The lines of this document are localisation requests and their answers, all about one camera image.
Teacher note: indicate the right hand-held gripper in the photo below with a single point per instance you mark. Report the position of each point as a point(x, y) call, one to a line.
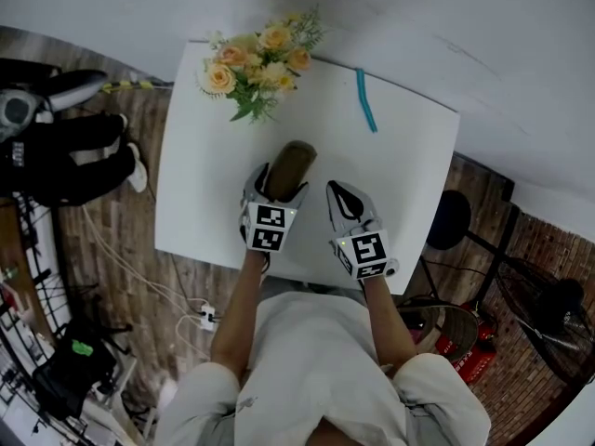
point(367, 251)

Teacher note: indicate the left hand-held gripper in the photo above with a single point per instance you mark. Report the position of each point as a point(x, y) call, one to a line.
point(267, 228)

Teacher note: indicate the brown cylindrical item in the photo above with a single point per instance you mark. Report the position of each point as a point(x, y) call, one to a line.
point(292, 164)

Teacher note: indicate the person's right forearm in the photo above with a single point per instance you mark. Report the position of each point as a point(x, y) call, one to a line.
point(388, 318)

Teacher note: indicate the person's left forearm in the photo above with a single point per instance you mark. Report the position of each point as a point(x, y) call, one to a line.
point(241, 305)

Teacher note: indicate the white table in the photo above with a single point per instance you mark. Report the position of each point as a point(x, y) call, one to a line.
point(209, 179)

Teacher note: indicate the black round stool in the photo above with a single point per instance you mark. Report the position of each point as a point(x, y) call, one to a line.
point(448, 219)

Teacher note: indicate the teal flexible tube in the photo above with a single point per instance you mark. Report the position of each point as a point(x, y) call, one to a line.
point(365, 102)

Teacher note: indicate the orange flower bouquet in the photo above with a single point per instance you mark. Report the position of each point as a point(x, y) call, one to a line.
point(260, 63)

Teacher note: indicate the white power strip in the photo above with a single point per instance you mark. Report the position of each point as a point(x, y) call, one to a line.
point(207, 318)

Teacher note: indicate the person's white shirt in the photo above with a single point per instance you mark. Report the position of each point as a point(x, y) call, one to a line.
point(316, 365)

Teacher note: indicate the yellow black striped strip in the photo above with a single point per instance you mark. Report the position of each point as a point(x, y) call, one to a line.
point(125, 86)

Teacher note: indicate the red box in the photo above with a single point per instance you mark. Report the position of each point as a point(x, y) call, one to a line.
point(474, 360)

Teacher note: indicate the black floor fan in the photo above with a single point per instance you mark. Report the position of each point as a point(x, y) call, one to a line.
point(553, 314)

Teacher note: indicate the grey and white device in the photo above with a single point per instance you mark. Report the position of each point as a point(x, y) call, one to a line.
point(65, 91)

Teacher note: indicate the green tag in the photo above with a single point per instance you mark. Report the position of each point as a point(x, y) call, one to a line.
point(81, 347)

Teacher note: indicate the brown wooden bench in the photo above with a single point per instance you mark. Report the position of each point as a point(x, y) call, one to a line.
point(16, 258)

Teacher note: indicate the black bag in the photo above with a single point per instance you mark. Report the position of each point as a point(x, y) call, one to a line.
point(65, 379)

